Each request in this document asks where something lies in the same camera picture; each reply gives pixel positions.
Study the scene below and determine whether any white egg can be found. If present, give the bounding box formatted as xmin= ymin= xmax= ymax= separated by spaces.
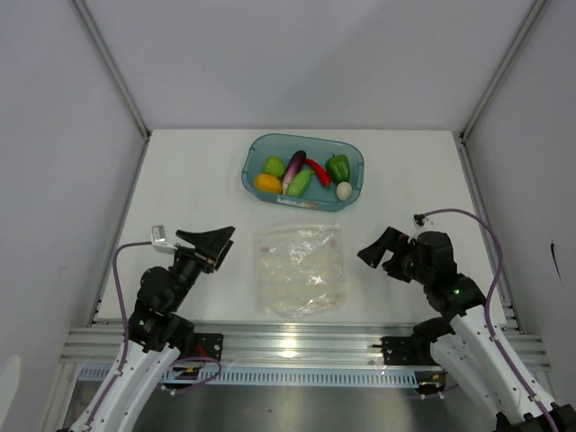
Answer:
xmin=337 ymin=182 xmax=353 ymax=202

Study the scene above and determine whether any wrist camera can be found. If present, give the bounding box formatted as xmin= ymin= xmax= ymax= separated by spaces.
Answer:
xmin=413 ymin=214 xmax=433 ymax=238
xmin=151 ymin=225 xmax=176 ymax=254

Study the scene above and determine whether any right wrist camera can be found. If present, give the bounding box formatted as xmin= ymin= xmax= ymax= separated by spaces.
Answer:
xmin=413 ymin=214 xmax=433 ymax=238

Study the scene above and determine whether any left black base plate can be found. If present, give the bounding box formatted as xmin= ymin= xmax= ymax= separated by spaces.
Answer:
xmin=192 ymin=333 xmax=224 ymax=360

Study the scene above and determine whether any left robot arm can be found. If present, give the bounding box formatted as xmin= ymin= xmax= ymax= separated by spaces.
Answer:
xmin=70 ymin=225 xmax=235 ymax=431

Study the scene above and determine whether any white slotted cable duct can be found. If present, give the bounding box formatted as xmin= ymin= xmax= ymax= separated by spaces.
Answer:
xmin=76 ymin=364 xmax=446 ymax=387

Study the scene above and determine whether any purple eggplant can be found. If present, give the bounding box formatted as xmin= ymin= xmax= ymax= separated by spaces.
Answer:
xmin=282 ymin=150 xmax=307 ymax=193

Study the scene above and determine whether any green bell pepper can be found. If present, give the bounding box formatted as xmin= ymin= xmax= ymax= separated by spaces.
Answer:
xmin=325 ymin=155 xmax=351 ymax=185

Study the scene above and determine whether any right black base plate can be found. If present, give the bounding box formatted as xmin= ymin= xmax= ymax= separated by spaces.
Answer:
xmin=380 ymin=336 xmax=437 ymax=366

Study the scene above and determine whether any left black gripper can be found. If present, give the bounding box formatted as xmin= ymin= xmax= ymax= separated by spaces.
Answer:
xmin=168 ymin=226 xmax=235 ymax=311

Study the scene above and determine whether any green custard apple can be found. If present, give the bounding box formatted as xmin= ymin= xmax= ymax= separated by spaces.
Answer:
xmin=262 ymin=156 xmax=286 ymax=178

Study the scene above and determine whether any light green cucumber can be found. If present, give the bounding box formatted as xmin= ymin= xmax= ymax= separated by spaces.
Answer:
xmin=285 ymin=169 xmax=314 ymax=197

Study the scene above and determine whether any right aluminium frame post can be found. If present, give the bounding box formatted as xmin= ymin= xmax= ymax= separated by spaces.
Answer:
xmin=456 ymin=0 xmax=553 ymax=140

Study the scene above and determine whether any orange mango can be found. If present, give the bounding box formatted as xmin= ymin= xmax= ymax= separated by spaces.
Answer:
xmin=254 ymin=173 xmax=283 ymax=194

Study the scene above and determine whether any aluminium frame post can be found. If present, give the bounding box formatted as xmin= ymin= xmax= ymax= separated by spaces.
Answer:
xmin=68 ymin=0 xmax=151 ymax=142
xmin=456 ymin=0 xmax=553 ymax=140

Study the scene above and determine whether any left aluminium frame post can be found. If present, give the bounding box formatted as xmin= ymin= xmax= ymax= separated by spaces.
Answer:
xmin=68 ymin=0 xmax=151 ymax=142

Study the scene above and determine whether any aluminium mounting rail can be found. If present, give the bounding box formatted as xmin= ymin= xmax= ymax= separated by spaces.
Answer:
xmin=60 ymin=321 xmax=553 ymax=373

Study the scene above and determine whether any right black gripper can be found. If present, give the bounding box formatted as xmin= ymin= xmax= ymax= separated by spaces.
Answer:
xmin=357 ymin=226 xmax=431 ymax=284

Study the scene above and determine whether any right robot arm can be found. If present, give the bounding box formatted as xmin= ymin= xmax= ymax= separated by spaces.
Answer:
xmin=357 ymin=227 xmax=575 ymax=431

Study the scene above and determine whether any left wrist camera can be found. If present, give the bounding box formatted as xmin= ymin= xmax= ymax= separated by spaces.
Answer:
xmin=151 ymin=225 xmax=176 ymax=254

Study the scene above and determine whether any teal plastic bin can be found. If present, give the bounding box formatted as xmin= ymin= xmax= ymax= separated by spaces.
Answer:
xmin=241 ymin=133 xmax=365 ymax=212

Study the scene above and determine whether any clear zip top bag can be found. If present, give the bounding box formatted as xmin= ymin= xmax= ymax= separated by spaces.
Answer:
xmin=253 ymin=223 xmax=347 ymax=320

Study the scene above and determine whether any red chili pepper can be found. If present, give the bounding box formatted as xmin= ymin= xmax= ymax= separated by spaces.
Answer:
xmin=304 ymin=158 xmax=331 ymax=187

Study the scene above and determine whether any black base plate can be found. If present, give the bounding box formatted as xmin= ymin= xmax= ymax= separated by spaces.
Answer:
xmin=380 ymin=336 xmax=437 ymax=366
xmin=192 ymin=333 xmax=224 ymax=360

